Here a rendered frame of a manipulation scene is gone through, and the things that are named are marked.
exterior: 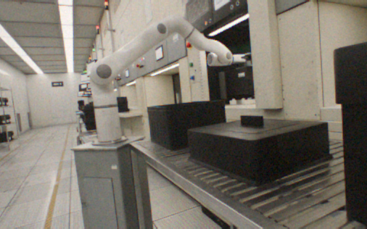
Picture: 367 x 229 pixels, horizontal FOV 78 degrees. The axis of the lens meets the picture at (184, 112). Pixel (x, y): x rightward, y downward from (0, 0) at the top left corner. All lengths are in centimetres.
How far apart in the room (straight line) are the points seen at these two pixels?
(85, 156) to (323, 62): 114
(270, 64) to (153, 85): 221
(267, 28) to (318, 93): 35
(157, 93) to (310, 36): 237
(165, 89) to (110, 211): 218
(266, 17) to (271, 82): 28
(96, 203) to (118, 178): 19
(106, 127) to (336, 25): 113
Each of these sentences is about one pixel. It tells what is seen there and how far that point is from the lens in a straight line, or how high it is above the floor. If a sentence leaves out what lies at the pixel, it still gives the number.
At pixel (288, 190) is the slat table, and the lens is 52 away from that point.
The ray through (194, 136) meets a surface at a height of 84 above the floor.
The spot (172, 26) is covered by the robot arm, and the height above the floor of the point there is 138.
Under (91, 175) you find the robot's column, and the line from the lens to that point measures 125.
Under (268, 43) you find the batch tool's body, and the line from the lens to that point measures 110.
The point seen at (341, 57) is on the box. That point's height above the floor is 100.
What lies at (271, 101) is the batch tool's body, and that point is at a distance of 109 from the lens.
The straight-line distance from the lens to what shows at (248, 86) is 156.
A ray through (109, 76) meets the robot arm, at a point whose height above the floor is 110.
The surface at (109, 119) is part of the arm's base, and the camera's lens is 123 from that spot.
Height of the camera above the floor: 97
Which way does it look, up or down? 4 degrees down
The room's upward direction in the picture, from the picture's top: 6 degrees counter-clockwise
